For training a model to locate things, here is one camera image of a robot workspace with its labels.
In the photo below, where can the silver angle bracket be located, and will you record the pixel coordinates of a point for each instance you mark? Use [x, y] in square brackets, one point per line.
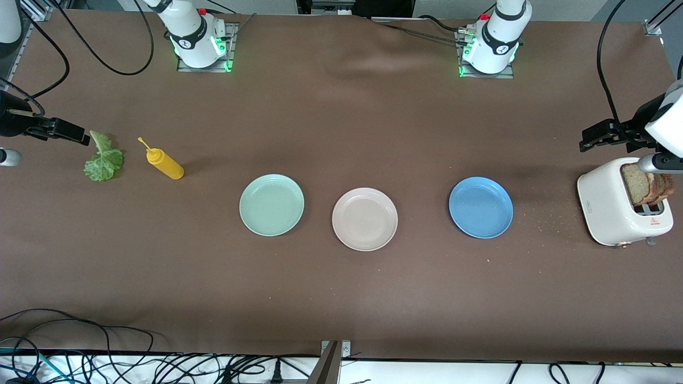
[346, 349]

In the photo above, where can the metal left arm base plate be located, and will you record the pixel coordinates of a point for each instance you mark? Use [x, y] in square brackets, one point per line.
[507, 74]

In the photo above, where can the beige plate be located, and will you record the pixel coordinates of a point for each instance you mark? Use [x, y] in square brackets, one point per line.
[365, 219]

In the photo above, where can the green lettuce leaf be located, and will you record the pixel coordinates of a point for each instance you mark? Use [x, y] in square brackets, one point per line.
[104, 162]

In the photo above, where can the yellow mustard squeeze bottle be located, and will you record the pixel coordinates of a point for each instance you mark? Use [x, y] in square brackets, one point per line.
[166, 165]

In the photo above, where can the white toaster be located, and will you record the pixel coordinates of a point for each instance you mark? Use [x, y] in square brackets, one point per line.
[605, 208]

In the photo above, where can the black equipment behind table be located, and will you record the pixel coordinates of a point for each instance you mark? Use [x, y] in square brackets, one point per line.
[373, 6]

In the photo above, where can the grey metal post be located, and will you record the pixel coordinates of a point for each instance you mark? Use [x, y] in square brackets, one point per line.
[326, 368]

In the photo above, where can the silver corner bracket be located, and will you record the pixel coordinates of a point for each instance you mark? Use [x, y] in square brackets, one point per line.
[653, 28]

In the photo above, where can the brown table cover sheet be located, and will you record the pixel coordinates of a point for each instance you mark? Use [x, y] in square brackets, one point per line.
[341, 293]

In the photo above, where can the blue plate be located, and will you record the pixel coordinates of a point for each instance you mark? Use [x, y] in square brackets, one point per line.
[481, 207]

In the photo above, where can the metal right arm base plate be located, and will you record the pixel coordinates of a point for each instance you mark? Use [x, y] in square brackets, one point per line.
[184, 66]

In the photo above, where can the brown bread slice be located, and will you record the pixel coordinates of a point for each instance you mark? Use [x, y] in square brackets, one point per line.
[661, 186]
[635, 186]

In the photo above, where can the mint green plate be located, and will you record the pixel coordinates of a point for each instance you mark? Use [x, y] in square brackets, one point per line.
[271, 205]

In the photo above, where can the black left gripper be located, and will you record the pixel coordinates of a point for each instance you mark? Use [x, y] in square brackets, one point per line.
[636, 126]

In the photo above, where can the black power plug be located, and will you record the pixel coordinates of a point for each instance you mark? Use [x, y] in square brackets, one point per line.
[276, 373]

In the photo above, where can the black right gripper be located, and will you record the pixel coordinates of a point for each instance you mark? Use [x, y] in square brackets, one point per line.
[12, 121]

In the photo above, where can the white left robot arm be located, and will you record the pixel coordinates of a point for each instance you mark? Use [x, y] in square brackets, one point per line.
[499, 42]

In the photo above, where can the aluminium frame profile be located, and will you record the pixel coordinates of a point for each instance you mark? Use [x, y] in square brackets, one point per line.
[37, 10]

